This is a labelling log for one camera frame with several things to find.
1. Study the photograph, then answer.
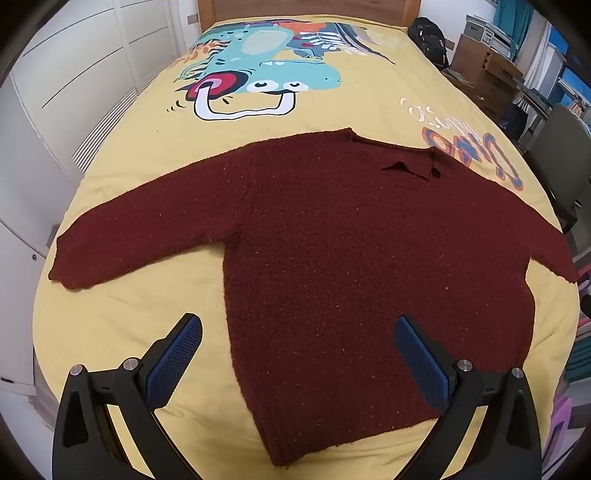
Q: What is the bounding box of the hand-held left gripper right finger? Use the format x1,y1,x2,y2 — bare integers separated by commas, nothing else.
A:
393,315,542,480

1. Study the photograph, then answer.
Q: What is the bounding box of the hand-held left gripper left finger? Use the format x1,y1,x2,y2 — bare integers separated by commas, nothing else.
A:
52,313,204,480

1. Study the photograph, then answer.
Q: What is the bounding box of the dark red knit sweater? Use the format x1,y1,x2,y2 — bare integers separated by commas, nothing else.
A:
47,128,580,468

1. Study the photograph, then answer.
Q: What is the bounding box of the grey chair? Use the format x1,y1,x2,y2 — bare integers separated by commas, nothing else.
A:
524,104,591,234

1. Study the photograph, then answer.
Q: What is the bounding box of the dark shopping bag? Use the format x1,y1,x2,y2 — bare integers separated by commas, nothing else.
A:
501,99,529,139

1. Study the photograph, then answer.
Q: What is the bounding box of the yellow printed bed blanket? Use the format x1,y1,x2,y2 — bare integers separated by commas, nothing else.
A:
32,14,583,480

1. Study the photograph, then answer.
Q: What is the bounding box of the white wardrobe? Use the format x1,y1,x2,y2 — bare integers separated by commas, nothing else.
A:
0,0,204,393

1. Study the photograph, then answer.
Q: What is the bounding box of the brown cardboard box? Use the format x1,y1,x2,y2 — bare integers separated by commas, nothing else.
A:
450,33,525,123

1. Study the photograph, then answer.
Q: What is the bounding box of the black backpack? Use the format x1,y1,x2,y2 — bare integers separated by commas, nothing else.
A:
409,17,451,71

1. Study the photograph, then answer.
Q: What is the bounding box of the wooden headboard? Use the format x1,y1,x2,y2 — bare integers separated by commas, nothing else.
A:
213,0,422,28

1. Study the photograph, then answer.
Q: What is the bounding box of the teal curtain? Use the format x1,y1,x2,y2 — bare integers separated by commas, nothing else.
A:
494,0,532,44

